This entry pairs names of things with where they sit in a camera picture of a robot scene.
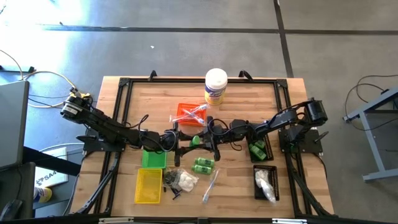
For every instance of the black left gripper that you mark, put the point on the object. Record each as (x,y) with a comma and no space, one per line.
(158,140)

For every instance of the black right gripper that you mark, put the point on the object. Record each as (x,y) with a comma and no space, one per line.
(230,133)

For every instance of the green Pert shampoo bottle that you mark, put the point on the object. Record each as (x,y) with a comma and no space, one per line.
(258,153)
(195,141)
(204,162)
(202,170)
(260,144)

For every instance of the green plastic basket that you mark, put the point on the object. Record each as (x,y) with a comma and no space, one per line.
(154,160)

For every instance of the black plastic slotted basket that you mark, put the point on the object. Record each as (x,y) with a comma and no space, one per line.
(270,152)
(274,180)

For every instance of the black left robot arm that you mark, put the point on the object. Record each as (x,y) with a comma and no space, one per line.
(105,126)

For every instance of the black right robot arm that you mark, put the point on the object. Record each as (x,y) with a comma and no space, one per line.
(280,118)

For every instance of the orange plastic basket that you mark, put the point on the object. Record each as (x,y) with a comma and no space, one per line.
(183,107)

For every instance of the clear bag of black combs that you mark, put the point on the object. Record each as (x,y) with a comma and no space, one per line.
(170,180)

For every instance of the blue toothbrush in clear bag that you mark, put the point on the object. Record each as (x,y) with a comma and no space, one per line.
(211,186)

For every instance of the black razor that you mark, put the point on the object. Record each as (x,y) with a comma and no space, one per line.
(176,195)

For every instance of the yellow plastic basket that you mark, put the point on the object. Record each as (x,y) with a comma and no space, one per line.
(148,186)

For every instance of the Lysol wipes canister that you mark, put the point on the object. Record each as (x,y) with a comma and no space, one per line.
(216,84)

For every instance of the white printed box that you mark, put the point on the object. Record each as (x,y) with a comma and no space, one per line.
(53,177)

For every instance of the person's yellow shoe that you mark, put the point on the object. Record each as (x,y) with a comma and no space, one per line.
(45,195)

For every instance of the grey metal stand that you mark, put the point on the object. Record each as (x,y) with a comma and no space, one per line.
(382,175)

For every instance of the black frame clamp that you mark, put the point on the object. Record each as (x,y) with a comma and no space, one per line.
(152,74)
(245,74)

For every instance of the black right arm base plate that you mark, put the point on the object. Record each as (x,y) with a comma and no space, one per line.
(306,146)

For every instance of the silver frame bracket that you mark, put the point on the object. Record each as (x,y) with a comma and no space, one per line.
(289,221)
(116,220)

